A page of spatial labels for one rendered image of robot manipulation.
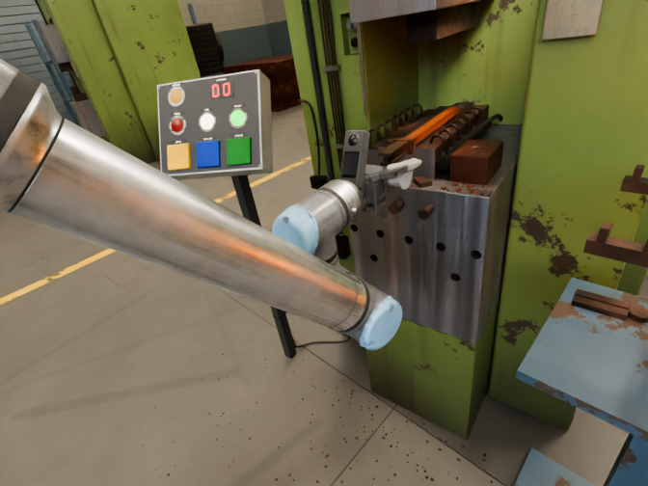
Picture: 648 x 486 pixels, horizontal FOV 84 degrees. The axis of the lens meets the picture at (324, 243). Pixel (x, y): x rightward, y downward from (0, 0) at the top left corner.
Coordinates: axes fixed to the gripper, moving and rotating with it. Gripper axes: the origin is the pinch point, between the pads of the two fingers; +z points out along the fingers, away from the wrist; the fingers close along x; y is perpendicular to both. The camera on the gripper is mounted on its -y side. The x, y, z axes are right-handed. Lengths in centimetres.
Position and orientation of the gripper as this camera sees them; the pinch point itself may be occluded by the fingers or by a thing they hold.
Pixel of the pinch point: (391, 155)
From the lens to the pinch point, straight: 87.2
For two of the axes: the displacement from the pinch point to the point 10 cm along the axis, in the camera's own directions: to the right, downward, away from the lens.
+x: 7.9, 2.1, -5.8
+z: 6.0, -4.9, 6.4
